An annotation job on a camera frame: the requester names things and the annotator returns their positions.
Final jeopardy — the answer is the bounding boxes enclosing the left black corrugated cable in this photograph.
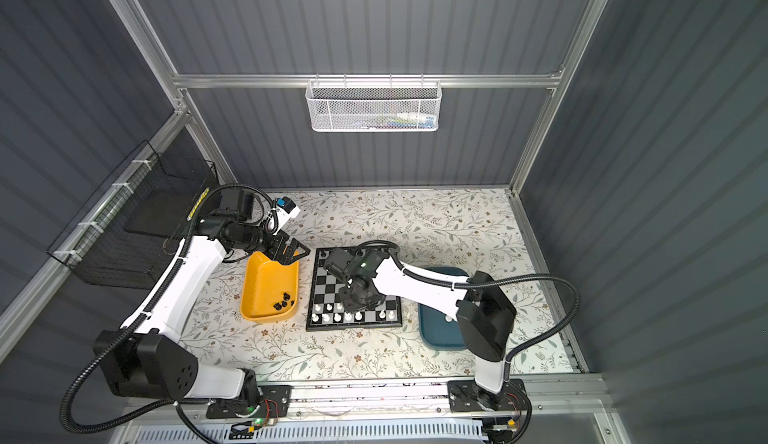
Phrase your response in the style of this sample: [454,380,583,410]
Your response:
[58,183,277,434]

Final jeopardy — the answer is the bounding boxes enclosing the black foam pad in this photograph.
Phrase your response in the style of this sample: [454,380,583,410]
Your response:
[123,190,193,238]

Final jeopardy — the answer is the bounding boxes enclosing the aluminium front rail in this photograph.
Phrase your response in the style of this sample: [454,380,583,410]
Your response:
[119,377,601,427]

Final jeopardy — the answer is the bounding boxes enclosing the right black corrugated cable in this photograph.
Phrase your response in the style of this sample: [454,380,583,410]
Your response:
[357,239,582,366]

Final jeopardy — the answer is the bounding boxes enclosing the black corrugated cable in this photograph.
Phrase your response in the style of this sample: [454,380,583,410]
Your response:
[357,239,582,366]
[58,183,277,434]

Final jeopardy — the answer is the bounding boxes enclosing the yellow plastic tray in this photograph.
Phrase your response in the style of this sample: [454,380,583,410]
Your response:
[240,253,300,324]

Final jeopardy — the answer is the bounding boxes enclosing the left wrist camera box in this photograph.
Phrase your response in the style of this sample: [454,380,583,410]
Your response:
[270,197,301,229]

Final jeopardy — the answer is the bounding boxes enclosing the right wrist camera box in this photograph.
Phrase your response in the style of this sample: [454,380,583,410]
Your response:
[323,248,354,282]

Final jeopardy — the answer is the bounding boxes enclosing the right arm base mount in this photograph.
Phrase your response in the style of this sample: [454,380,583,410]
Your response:
[446,379,531,413]

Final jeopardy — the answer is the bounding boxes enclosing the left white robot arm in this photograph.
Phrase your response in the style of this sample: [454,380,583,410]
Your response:
[94,184,309,406]

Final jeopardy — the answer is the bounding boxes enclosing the markers in white basket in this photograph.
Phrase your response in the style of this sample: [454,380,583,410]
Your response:
[359,112,438,132]

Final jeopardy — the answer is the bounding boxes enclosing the black white chess board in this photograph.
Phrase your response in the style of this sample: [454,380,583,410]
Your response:
[306,247,403,332]

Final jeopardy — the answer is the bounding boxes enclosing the white wire mesh basket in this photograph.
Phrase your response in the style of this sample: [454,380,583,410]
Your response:
[305,81,443,133]

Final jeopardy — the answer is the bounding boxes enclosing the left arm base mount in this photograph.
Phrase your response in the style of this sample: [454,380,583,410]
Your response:
[206,385,293,419]

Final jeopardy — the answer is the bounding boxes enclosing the teal plastic tray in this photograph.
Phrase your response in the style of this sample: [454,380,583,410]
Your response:
[418,304,466,351]

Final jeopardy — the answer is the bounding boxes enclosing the black pieces in yellow tray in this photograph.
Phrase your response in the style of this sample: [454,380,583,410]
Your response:
[273,292,295,312]

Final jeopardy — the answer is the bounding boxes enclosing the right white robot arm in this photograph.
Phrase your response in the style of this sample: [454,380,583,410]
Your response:
[323,246,517,395]

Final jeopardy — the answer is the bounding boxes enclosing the black wire mesh basket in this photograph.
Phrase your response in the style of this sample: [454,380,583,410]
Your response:
[47,141,218,290]

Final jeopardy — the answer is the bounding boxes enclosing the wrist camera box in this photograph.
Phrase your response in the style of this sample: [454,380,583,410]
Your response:
[323,248,354,282]
[270,197,301,229]

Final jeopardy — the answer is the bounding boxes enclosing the yellow marker pen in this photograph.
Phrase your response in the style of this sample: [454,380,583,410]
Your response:
[186,187,210,222]

